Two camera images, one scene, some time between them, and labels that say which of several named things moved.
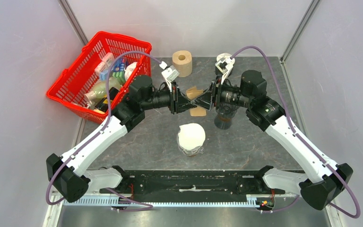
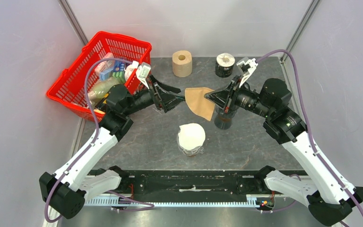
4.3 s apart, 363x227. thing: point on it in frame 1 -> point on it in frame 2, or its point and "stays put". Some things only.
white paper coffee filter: (191, 135) stays put
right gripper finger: (204, 100) -> (220, 97)
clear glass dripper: (192, 152) stays put
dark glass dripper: (227, 109) stays put
